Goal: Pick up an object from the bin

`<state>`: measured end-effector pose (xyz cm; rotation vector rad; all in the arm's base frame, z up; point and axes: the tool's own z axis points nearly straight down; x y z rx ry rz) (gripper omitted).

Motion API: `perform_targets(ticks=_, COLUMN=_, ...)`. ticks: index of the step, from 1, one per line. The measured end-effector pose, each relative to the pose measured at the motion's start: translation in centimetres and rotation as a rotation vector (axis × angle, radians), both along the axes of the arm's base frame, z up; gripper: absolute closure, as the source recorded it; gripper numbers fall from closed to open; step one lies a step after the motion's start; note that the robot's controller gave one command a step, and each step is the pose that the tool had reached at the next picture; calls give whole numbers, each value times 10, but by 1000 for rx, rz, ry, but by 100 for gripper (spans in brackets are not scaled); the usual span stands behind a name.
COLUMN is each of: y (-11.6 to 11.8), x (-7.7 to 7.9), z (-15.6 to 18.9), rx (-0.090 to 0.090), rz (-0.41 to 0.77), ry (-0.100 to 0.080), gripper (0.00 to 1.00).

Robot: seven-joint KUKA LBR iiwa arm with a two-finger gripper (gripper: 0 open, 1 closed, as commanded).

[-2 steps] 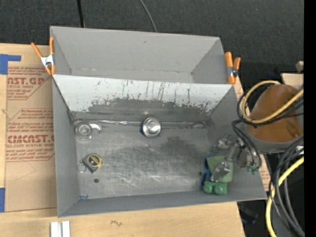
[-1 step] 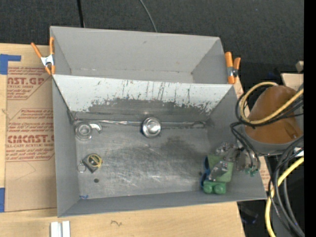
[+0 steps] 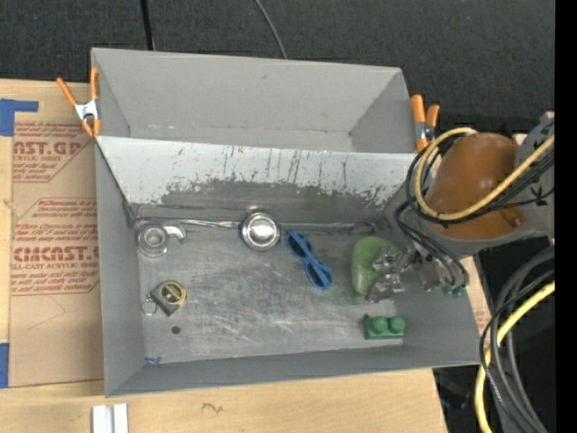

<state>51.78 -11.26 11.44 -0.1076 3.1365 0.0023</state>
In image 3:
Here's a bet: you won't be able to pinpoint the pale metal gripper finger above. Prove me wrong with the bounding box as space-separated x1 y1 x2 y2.
366 270 406 304
371 244 410 273

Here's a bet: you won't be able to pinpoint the green toy brick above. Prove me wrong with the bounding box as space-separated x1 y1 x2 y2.
362 314 408 341

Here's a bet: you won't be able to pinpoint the blue sunglasses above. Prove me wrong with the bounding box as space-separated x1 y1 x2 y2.
284 228 334 292

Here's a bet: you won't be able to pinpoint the grey metal bin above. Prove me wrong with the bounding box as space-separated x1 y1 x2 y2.
89 46 481 399

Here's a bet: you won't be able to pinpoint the shiny round metal bowl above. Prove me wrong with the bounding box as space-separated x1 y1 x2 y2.
238 211 282 253

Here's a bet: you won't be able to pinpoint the clear glass mug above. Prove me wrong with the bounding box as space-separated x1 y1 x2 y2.
134 222 188 259

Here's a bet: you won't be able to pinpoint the brown cardboard board, red print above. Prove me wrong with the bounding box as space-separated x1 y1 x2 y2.
0 78 106 390

